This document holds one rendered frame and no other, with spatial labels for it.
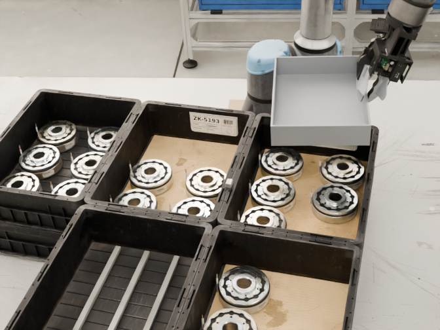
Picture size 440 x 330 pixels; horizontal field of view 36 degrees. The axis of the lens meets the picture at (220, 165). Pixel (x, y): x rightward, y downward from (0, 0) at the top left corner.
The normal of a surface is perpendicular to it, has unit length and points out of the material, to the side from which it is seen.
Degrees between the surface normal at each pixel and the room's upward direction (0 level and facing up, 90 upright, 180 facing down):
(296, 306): 0
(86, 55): 0
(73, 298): 0
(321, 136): 90
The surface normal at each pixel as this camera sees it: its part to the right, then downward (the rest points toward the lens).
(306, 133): -0.09, 0.64
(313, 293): -0.05, -0.77
